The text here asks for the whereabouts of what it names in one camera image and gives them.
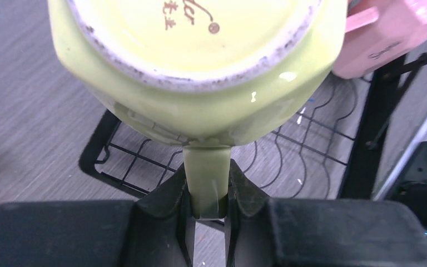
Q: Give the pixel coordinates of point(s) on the black wire dish rack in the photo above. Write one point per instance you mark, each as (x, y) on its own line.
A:
(306, 157)

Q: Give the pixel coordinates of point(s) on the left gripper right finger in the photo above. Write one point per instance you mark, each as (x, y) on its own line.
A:
(264, 231)

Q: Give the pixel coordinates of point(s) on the light pink mug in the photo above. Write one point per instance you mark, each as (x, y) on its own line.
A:
(378, 32)

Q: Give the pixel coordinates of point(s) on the lime green mug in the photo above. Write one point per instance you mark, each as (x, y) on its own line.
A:
(202, 75)

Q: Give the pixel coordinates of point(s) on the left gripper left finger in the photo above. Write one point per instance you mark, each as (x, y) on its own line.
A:
(156, 230)

